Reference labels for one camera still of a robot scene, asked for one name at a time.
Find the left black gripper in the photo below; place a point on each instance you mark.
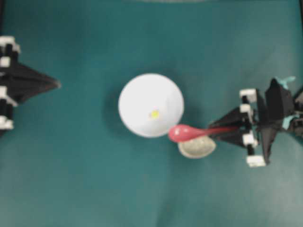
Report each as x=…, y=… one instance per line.
x=11, y=96

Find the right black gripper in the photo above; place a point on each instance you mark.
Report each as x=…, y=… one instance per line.
x=242, y=116

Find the red plastic spoon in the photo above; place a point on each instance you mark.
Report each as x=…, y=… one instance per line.
x=182, y=132

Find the yellow hexagonal prism block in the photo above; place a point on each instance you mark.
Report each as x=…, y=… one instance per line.
x=154, y=114

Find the white round bowl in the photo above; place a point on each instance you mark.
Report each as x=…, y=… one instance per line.
x=144, y=94

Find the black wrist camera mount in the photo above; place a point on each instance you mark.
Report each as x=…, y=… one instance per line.
x=272, y=110

